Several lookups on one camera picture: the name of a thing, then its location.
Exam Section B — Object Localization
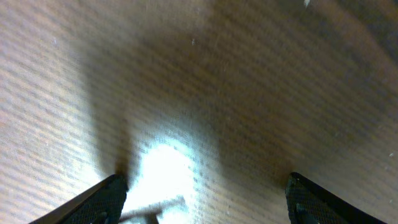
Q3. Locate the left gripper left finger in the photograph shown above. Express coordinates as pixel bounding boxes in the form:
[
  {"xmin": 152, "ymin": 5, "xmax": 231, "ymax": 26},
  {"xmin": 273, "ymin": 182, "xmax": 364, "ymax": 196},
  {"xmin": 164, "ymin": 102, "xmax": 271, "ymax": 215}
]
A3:
[{"xmin": 33, "ymin": 174, "xmax": 128, "ymax": 224}]

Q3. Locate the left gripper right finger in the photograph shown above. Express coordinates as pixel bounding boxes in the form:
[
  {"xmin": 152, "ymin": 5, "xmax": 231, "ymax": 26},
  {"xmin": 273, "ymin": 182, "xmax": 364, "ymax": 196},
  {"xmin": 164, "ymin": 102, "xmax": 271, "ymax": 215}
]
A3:
[{"xmin": 285, "ymin": 172, "xmax": 382, "ymax": 224}]

